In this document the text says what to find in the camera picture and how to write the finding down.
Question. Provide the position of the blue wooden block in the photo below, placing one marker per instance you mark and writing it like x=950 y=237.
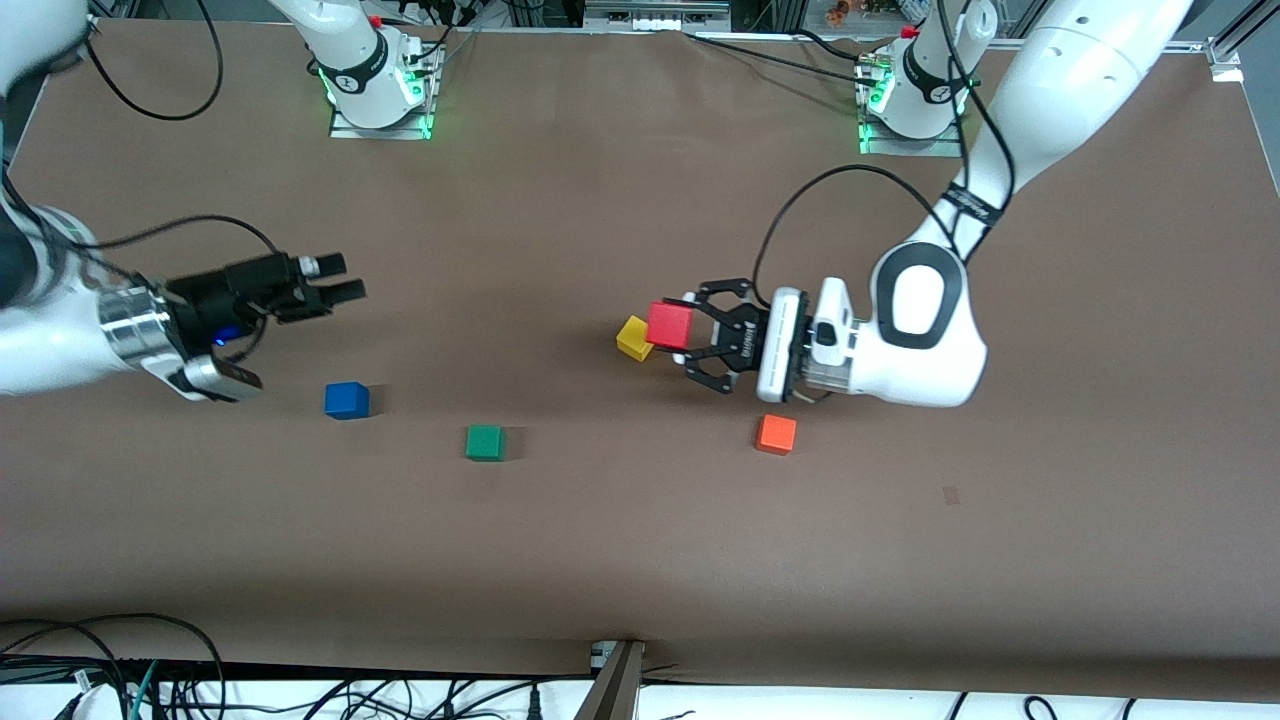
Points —
x=346 y=401

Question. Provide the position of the yellow wooden block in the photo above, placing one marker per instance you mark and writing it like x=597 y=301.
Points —
x=632 y=340

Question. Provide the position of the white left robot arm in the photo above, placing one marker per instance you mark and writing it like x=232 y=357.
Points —
x=920 y=350

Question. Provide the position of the green wooden block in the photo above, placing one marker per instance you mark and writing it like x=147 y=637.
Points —
x=485 y=443

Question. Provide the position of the brown table mat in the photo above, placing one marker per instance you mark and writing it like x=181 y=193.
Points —
x=640 y=550

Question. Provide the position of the red wooden block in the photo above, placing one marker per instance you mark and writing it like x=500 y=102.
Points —
x=670 y=325

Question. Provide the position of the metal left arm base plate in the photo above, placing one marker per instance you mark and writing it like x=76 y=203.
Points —
x=920 y=148

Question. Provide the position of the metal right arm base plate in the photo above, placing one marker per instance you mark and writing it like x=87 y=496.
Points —
x=345 y=132

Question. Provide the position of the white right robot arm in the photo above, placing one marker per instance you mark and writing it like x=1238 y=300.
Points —
x=50 y=340

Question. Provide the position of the aluminium frame rail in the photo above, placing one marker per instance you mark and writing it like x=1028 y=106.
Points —
x=1190 y=46

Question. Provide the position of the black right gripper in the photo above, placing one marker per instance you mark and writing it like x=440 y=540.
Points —
x=212 y=297

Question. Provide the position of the silver metal box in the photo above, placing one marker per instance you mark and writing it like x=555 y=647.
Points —
x=655 y=18

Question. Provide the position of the aluminium frame corner bracket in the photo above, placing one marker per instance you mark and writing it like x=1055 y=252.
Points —
x=1225 y=60

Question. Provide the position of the orange wooden block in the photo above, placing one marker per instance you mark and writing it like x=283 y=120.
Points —
x=776 y=435

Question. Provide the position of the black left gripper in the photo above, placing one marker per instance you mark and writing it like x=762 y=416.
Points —
x=741 y=345

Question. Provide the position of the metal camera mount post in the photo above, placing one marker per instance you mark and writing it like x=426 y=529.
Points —
x=612 y=690

